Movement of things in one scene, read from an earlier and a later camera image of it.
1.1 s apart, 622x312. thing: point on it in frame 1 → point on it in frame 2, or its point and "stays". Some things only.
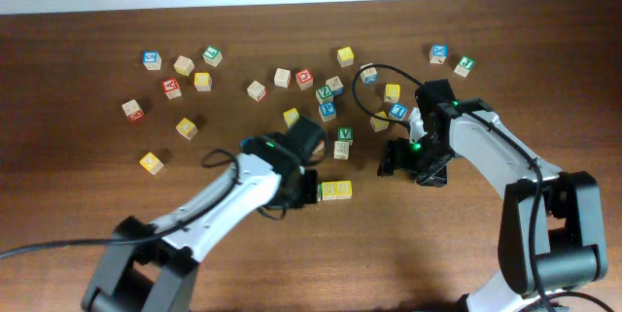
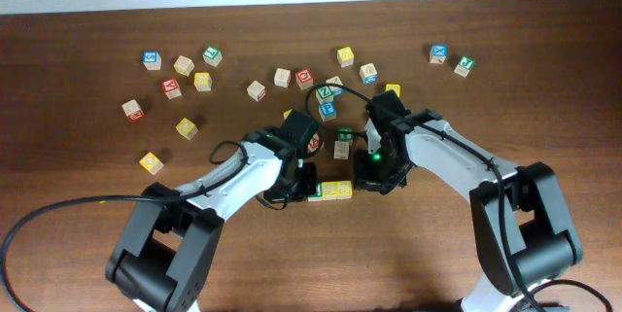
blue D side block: x=370 y=75 stays
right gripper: x=397 y=154 → x=364 y=177
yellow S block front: x=329 y=190 stays
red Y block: x=171 y=87 stays
